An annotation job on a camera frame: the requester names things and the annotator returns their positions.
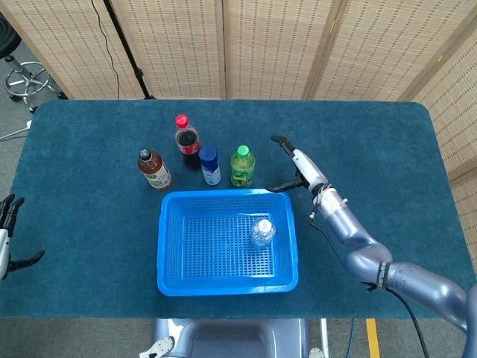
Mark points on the white bottle blue cap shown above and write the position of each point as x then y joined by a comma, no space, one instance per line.
208,158

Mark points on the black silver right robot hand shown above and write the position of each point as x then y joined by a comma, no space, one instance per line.
307,168

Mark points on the bamboo folding screen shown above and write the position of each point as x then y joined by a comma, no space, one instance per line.
261,44

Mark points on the green soda bottle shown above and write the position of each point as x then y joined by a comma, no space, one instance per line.
242,168

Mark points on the yellow floor tape strip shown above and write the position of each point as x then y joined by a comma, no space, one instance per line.
372,335

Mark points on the cola bottle red cap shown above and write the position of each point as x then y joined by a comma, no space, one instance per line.
188,143

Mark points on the blue plastic basket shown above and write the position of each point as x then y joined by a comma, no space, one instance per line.
167,283

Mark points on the clear water bottle white cap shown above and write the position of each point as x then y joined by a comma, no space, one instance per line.
262,233

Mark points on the black tripod stand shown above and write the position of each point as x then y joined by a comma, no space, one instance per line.
126,48

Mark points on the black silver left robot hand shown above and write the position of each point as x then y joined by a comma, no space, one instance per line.
9,212

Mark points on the blue-grey robot torso base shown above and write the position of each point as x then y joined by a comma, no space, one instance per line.
223,335

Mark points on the black stool chrome base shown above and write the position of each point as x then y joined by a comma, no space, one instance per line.
26,80

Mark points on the brown tea bottle black cap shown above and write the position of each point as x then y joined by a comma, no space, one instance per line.
154,171

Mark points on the dark blue table mat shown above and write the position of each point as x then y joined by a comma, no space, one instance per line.
93,186

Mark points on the white table leg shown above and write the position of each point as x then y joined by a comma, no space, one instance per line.
325,335

